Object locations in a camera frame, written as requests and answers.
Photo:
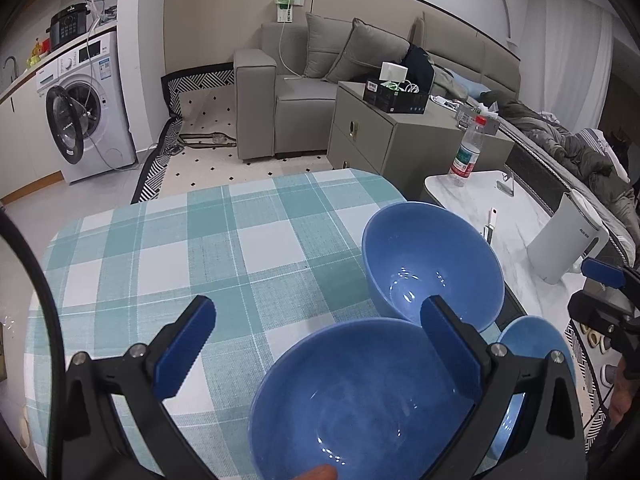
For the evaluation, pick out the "person's right hand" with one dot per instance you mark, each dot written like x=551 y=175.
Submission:
x=625 y=395

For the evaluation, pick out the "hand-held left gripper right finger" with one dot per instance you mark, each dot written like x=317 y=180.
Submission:
x=450 y=350

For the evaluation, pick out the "black white patterned rug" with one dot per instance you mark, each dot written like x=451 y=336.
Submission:
x=215 y=170

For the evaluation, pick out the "white curtain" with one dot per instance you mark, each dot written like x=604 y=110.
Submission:
x=565 y=50

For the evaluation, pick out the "black bag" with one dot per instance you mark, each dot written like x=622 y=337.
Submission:
x=417 y=65

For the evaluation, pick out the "small blue bowl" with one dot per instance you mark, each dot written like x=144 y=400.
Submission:
x=530 y=335

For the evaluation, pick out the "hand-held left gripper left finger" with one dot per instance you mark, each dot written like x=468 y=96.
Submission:
x=185 y=355

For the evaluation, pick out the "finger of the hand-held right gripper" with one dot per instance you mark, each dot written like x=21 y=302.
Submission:
x=602 y=270

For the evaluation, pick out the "grey side cabinet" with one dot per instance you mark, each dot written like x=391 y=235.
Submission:
x=380 y=140

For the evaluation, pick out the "plastic water bottle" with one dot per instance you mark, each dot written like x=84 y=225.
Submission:
x=465 y=155

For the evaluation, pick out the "large blue bowl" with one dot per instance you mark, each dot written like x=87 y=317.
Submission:
x=350 y=410

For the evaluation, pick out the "grey blanket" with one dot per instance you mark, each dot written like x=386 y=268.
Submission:
x=550 y=135

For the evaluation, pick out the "grey cushion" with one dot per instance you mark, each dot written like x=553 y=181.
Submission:
x=365 y=55
x=325 y=45

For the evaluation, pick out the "black box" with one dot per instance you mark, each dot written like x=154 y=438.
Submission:
x=395 y=100

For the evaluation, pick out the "person's left hand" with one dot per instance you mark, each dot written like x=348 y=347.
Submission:
x=317 y=474

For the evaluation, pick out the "kitchen faucet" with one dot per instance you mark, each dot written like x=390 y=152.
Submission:
x=10 y=65

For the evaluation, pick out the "grey sofa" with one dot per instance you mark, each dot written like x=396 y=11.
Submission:
x=295 y=110

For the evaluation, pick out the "white electric kettle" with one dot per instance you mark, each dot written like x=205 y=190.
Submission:
x=560 y=240

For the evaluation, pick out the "black pressure cooker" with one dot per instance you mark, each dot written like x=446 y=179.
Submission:
x=70 y=25

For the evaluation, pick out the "white washing machine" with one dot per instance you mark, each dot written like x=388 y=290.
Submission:
x=110 y=110

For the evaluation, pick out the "metal phone stand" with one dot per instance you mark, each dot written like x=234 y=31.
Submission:
x=506 y=185

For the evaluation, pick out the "wall socket with charger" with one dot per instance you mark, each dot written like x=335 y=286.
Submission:
x=287 y=5

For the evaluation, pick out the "white kitchen cabinet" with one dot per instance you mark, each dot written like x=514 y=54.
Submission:
x=20 y=135

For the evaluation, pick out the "white box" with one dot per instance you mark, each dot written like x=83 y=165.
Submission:
x=392 y=72

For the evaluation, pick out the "teal checkered tablecloth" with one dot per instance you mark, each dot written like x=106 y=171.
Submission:
x=200 y=240

